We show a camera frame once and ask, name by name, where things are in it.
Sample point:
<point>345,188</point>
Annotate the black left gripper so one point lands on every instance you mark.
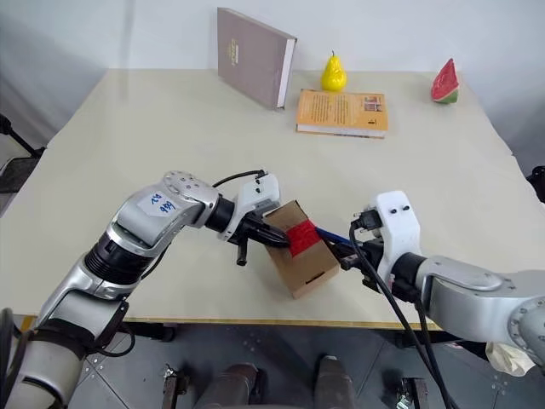
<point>255,226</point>

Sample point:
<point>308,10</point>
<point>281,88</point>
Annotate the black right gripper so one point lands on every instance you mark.
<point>369,260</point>

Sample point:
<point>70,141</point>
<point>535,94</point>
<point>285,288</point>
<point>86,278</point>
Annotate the brown cardboard box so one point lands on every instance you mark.
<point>306,272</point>

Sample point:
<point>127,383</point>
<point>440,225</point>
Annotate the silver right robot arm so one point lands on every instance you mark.
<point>468,294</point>

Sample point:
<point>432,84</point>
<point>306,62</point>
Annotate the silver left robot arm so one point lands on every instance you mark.
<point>140,221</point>

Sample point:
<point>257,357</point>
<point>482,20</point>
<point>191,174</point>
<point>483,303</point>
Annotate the red tape strip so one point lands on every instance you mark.
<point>303,238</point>

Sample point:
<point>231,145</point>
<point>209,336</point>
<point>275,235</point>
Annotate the white handwritten label sticker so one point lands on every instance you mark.
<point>158,203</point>

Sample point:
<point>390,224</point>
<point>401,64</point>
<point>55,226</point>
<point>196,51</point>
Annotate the dark rounded shape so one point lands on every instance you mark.
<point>238,385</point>
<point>334,383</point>

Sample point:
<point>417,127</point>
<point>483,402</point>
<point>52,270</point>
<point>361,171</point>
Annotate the orange book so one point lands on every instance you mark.
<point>340,111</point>

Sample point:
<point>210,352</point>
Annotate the yellow pear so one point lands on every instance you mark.
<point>333,74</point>

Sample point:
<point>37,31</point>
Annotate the grey hardcover book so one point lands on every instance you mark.
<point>251,55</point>

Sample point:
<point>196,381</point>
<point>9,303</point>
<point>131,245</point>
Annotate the crumpled beige cloth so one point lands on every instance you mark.
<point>508,358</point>

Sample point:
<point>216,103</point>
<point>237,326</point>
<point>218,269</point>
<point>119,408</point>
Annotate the watermelon slice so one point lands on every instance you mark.
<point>446,85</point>

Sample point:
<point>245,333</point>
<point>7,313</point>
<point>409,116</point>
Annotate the black object at table side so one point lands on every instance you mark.
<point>536,179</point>

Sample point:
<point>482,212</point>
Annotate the metal mesh seat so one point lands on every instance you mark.
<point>15,176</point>

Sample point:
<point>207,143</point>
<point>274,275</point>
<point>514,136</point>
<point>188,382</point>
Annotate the black stand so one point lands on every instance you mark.
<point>19,140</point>

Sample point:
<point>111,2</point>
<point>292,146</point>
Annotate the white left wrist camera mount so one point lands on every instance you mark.
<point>260,191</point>

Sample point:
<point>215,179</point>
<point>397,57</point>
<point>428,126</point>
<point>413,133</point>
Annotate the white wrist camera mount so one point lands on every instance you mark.
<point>260,191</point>
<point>398,221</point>

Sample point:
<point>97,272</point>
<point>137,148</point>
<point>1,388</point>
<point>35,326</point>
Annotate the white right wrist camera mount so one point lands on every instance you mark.
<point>398,221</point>

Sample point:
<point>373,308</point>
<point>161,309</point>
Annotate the metal floor bracket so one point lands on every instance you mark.
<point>174,387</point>
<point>413,394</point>

